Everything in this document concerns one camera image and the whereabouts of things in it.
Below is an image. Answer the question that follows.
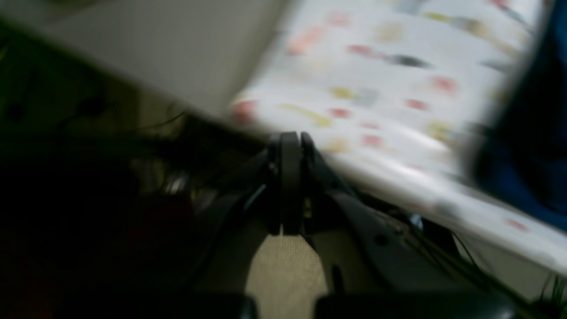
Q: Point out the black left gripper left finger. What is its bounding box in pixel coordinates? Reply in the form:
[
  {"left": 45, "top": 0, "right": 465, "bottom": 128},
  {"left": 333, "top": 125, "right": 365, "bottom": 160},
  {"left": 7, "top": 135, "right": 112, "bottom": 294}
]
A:
[{"left": 55, "top": 132, "right": 303, "bottom": 319}]

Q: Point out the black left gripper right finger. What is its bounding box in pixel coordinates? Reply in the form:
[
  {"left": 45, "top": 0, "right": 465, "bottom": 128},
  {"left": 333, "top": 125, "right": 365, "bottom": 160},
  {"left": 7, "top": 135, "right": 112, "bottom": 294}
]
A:
[{"left": 301, "top": 132, "right": 532, "bottom": 319}]

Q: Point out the dark blue t-shirt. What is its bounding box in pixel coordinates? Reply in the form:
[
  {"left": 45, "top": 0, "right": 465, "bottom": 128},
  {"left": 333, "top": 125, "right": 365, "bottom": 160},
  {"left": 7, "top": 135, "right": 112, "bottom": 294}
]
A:
[{"left": 474, "top": 0, "right": 567, "bottom": 230}]

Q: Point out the terrazzo patterned tablecloth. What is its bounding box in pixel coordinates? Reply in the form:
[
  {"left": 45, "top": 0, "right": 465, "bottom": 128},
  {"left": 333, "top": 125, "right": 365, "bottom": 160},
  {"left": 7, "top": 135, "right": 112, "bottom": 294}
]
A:
[{"left": 228, "top": 0, "right": 567, "bottom": 275}]

